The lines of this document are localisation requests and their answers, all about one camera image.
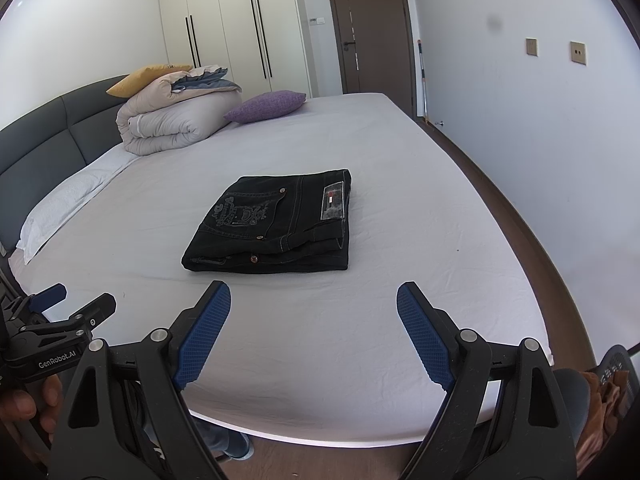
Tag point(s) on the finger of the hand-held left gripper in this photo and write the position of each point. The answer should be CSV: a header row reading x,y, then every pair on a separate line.
x,y
95,312
50,296

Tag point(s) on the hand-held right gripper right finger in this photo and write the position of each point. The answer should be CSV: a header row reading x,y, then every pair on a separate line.
x,y
422,340

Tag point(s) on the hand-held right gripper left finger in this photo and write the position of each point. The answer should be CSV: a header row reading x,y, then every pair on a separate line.
x,y
205,340

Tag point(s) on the black denim pants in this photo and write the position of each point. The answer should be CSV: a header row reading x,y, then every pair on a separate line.
x,y
280,230

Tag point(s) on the person's left hand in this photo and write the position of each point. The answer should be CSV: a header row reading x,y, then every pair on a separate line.
x,y
50,405

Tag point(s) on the white pillow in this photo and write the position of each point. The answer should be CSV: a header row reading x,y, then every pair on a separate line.
x,y
60,205

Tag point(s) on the person's blue jeans leg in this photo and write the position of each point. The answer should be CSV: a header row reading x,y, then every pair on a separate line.
x,y
235,445

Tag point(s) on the grey padded headboard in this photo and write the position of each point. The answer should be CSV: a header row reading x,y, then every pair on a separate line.
x,y
40,150

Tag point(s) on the bed with white sheet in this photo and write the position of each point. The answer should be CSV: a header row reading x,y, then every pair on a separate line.
x,y
400,185

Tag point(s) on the brown cloth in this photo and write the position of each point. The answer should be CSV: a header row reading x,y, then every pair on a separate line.
x,y
600,420

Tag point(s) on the folded beige comforter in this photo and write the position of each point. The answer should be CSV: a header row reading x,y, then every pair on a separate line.
x,y
165,125

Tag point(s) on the yellow pillow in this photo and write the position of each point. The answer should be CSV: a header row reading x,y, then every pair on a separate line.
x,y
135,82

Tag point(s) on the purple pillow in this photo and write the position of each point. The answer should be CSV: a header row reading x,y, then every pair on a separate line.
x,y
265,106

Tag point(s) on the folded blue grey blanket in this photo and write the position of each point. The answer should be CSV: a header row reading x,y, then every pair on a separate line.
x,y
210,82

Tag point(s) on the white stick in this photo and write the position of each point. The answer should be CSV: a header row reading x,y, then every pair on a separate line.
x,y
423,80

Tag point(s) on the brown door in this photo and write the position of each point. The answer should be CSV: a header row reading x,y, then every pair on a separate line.
x,y
375,35

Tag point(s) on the white wardrobe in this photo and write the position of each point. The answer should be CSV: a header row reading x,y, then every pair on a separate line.
x,y
225,20

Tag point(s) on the brass wall socket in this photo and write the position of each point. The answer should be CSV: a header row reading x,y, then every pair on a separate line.
x,y
531,46
578,53

